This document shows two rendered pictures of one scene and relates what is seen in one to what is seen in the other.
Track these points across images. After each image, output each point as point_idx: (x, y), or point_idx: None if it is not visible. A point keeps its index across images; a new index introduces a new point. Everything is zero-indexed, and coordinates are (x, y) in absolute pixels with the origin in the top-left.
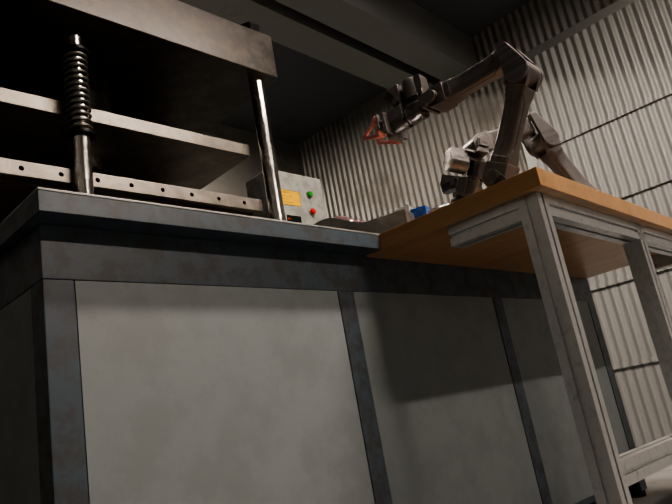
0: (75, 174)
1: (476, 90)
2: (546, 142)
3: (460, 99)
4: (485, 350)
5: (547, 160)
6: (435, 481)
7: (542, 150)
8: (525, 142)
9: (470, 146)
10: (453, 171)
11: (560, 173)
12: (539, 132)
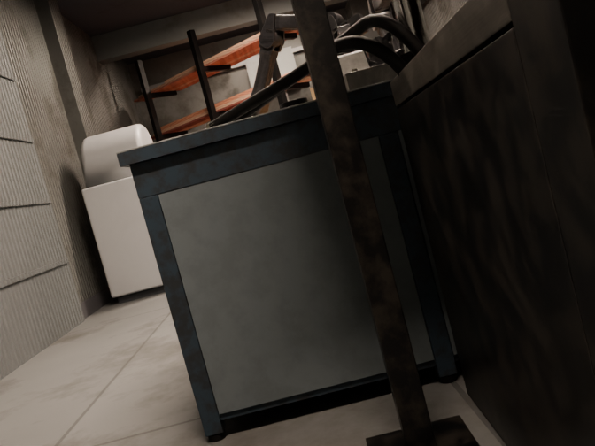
0: None
1: (382, 3)
2: (282, 44)
3: (386, 0)
4: (409, 178)
5: (274, 56)
6: None
7: (275, 47)
8: (274, 31)
9: (341, 19)
10: (364, 34)
11: (272, 72)
12: (283, 34)
